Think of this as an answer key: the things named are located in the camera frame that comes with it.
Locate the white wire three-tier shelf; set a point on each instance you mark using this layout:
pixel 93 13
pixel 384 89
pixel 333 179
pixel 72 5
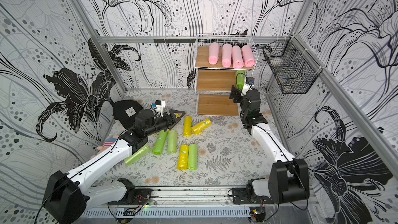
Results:
pixel 213 82

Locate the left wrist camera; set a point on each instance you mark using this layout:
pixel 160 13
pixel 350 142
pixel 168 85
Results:
pixel 158 107

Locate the pink roll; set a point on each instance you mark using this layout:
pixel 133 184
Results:
pixel 226 55
pixel 237 58
pixel 213 53
pixel 248 56

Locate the yellow roll upright middle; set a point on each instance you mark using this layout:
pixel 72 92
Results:
pixel 187 126

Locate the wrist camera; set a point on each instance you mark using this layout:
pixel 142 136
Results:
pixel 158 107
pixel 248 85

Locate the yellow roll with label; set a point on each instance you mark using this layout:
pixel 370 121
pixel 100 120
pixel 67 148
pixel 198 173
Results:
pixel 198 128

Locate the pink plush toy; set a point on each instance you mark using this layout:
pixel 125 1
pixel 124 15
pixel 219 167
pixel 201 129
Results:
pixel 107 143

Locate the pale green roll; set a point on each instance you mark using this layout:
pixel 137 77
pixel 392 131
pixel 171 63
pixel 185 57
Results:
pixel 172 142

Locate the yellow roll front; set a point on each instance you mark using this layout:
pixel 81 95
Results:
pixel 182 163

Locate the white slotted cable duct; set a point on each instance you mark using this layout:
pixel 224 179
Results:
pixel 167 212

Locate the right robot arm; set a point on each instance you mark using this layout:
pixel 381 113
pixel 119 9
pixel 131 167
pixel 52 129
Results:
pixel 288 180

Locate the green roll dark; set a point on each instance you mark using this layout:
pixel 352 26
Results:
pixel 160 142

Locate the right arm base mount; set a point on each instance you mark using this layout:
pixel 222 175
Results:
pixel 242 196

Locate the green roll front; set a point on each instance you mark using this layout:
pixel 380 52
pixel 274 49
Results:
pixel 193 157

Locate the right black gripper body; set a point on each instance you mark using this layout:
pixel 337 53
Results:
pixel 236 95

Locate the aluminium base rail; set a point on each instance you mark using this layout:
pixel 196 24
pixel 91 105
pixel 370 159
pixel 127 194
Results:
pixel 192 196

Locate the black wire wall basket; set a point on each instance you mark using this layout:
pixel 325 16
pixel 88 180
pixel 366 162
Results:
pixel 292 72

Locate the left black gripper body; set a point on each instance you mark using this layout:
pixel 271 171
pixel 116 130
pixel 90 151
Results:
pixel 158 124

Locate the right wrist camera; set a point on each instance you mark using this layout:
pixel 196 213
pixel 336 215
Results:
pixel 248 85

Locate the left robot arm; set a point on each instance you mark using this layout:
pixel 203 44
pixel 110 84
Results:
pixel 69 195

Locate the black cap with label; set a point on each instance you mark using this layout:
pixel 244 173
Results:
pixel 125 112

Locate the green roll sideways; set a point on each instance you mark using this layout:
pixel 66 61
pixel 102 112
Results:
pixel 240 79

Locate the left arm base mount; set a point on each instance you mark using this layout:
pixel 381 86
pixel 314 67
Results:
pixel 134 195

